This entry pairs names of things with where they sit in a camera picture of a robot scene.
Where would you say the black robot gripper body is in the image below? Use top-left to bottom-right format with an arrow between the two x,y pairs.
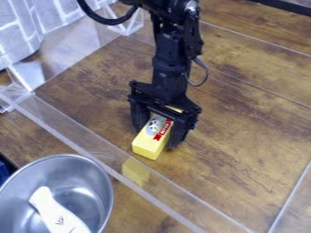
128,58 -> 201,122

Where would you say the white plastic spatula handle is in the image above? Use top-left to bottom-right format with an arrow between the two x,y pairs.
29,187 -> 91,233

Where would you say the silver metal bowl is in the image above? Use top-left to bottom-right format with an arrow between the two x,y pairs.
0,154 -> 115,233

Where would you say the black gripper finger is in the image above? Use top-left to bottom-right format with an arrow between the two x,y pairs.
168,120 -> 196,149
129,102 -> 151,131

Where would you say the clear acrylic barrier panel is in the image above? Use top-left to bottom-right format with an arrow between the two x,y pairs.
0,0 -> 311,233

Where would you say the blue object at edge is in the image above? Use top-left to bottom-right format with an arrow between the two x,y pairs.
0,161 -> 9,186

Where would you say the yellow butter block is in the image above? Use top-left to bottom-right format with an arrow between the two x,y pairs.
131,110 -> 173,160

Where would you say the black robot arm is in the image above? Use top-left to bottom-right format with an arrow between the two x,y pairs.
128,0 -> 204,149

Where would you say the grey brick pattern curtain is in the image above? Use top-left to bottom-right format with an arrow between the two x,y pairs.
0,0 -> 85,71

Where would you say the thick black cable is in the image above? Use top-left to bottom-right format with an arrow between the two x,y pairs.
76,0 -> 141,26

